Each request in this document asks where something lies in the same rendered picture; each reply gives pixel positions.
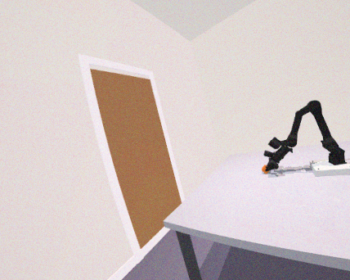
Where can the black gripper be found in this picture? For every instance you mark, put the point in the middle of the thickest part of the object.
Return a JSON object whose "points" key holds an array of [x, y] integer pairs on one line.
{"points": [[272, 163]]}

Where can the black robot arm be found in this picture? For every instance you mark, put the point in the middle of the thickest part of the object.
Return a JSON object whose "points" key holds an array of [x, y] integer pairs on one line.
{"points": [[336, 155]]}

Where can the orange block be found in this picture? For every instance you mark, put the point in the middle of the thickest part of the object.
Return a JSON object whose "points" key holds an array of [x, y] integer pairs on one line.
{"points": [[264, 168]]}

